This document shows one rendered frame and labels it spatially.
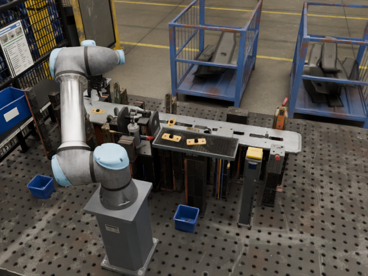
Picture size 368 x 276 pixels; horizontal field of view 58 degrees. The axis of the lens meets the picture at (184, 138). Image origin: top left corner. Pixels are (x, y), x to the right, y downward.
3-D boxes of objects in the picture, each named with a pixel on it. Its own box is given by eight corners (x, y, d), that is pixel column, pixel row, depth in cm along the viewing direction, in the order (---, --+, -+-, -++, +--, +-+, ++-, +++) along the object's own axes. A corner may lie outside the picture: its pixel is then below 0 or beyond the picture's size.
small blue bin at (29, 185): (57, 188, 191) (53, 177, 186) (47, 201, 184) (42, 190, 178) (41, 185, 194) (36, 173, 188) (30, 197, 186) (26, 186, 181)
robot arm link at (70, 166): (93, 181, 115) (86, 39, 127) (49, 185, 113) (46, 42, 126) (100, 185, 126) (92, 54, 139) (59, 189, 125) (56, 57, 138)
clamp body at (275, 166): (277, 195, 184) (288, 144, 162) (276, 210, 176) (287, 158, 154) (259, 191, 186) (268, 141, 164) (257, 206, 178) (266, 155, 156)
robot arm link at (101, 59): (115, 43, 126) (123, 45, 173) (85, 45, 125) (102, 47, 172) (119, 74, 129) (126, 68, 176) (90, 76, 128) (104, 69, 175)
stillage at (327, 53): (289, 74, 450) (304, 0, 393) (353, 80, 432) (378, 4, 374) (286, 122, 359) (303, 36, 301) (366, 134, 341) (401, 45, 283)
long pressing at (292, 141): (301, 131, 182) (302, 128, 181) (300, 156, 165) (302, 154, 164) (78, 98, 215) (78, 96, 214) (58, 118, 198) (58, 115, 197)
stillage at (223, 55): (200, 61, 487) (200, -7, 429) (254, 68, 466) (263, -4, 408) (171, 103, 397) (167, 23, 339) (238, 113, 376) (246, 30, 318)
